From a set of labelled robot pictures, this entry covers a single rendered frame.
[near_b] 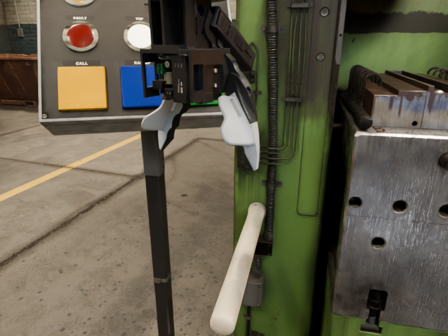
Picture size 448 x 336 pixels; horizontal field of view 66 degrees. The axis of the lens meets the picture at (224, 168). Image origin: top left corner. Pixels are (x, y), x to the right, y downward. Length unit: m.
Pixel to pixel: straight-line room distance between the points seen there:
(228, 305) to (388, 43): 0.94
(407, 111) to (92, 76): 0.60
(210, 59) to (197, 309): 1.34
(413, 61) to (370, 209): 0.63
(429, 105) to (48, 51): 0.71
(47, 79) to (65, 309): 1.25
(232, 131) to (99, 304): 1.42
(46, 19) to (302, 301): 0.99
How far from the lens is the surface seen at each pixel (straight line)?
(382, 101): 0.78
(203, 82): 0.37
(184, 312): 1.60
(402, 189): 0.78
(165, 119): 0.47
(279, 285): 1.15
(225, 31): 0.42
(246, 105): 0.40
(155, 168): 0.77
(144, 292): 1.72
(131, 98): 0.61
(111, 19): 0.69
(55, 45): 0.68
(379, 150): 0.74
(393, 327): 0.97
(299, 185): 0.98
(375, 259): 0.85
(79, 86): 0.63
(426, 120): 0.81
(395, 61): 1.27
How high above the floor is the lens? 1.08
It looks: 20 degrees down
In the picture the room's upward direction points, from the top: straight up
